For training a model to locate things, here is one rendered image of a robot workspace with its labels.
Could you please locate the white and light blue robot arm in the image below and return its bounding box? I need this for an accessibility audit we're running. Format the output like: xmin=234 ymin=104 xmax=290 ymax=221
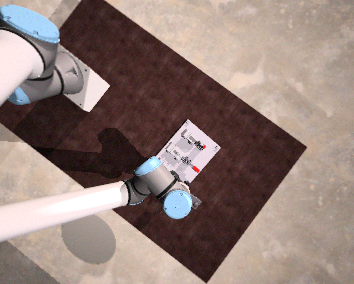
xmin=0 ymin=5 xmax=201 ymax=242

